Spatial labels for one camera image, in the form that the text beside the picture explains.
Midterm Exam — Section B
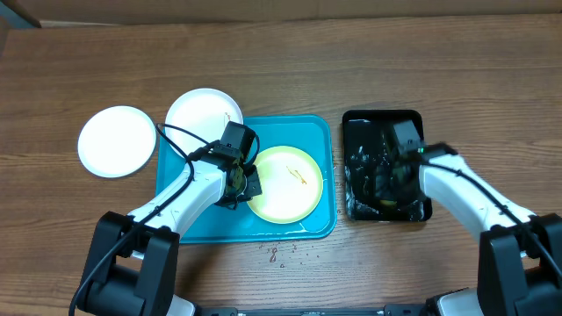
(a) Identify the blue plastic tray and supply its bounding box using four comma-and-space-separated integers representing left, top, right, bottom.
180, 114, 337, 244

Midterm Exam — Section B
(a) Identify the green yellow sponge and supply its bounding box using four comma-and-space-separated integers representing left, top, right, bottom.
379, 199, 397, 207

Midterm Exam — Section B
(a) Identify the yellow plate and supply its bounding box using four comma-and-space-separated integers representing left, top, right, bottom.
248, 146, 323, 224

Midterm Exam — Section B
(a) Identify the white plate with orange stain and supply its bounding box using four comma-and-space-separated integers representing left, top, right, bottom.
165, 88, 243, 154

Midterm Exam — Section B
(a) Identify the white plate with small stain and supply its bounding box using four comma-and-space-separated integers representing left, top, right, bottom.
77, 105, 156, 178

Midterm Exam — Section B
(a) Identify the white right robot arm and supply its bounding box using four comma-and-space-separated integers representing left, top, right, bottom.
390, 141, 561, 316

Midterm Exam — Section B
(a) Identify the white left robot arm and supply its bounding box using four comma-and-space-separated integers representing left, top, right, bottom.
68, 161, 262, 315

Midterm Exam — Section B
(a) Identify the black water tray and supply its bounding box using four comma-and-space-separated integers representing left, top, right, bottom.
342, 110, 433, 222

